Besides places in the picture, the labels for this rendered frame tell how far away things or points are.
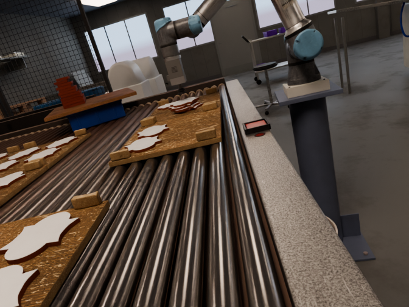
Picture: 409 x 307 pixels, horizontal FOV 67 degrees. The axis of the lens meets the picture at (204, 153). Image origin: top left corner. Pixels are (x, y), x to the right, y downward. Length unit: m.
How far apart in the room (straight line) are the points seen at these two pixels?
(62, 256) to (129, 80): 4.53
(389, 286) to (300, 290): 1.33
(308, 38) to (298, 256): 1.03
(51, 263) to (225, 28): 10.04
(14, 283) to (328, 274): 0.43
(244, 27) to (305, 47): 9.06
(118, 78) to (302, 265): 4.77
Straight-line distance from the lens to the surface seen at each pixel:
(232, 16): 10.40
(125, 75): 5.02
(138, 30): 10.99
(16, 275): 0.58
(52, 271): 0.55
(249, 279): 0.42
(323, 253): 0.44
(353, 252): 1.85
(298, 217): 0.50
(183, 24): 1.36
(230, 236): 0.50
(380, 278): 1.74
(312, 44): 1.35
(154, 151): 0.93
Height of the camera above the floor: 1.19
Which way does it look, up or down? 19 degrees down
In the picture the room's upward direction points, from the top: 15 degrees counter-clockwise
